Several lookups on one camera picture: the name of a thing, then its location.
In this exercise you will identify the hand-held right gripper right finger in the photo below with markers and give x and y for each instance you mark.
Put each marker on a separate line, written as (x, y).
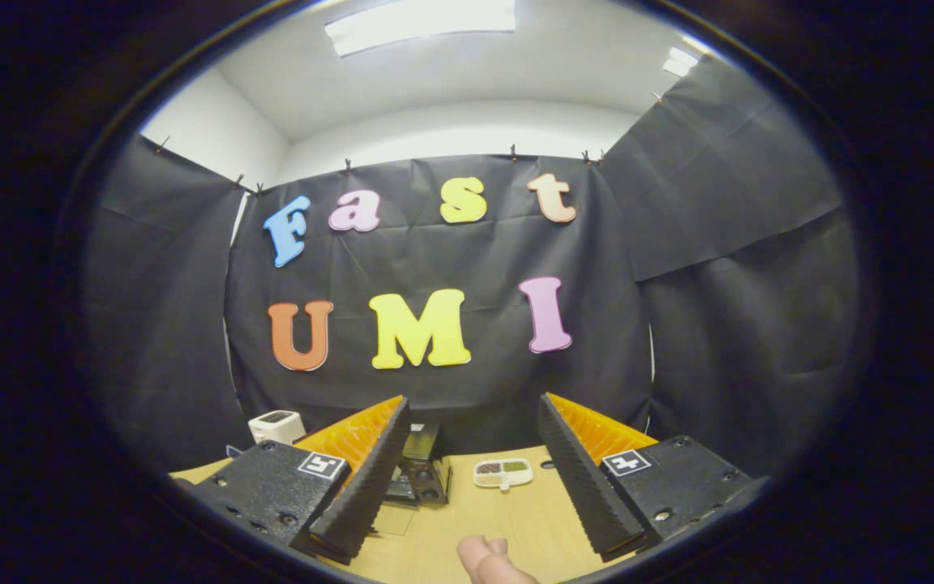
(589, 503)

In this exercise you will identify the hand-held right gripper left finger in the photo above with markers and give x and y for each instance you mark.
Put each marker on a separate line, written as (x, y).
(357, 503)

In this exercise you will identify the white divided tray with beans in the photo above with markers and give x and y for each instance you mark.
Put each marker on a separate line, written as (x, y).
(503, 473)

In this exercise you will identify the white toaster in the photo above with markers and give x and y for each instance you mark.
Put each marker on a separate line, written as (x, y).
(276, 426)

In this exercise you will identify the black backdrop cloth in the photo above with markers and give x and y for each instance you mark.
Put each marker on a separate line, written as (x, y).
(718, 324)

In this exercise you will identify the small ceiling light panel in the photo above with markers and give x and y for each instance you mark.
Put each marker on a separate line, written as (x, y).
(680, 61)

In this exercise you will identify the large ceiling light panel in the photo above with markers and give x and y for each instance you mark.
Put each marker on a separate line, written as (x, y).
(418, 24)

